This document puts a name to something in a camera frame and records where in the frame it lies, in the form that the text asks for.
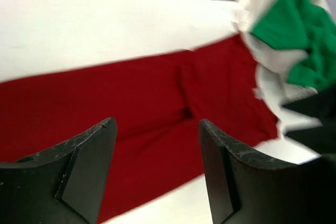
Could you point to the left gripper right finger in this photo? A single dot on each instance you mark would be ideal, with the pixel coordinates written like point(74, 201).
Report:
point(245, 185)

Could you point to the red t shirt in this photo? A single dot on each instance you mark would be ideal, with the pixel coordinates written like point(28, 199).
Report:
point(157, 102)

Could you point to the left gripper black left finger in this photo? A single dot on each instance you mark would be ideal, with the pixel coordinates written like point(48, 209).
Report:
point(61, 184)

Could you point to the white t shirt in basket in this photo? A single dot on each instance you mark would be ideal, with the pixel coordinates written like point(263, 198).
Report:
point(272, 68)

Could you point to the green t shirt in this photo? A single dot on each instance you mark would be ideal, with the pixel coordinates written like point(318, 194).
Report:
point(300, 24)

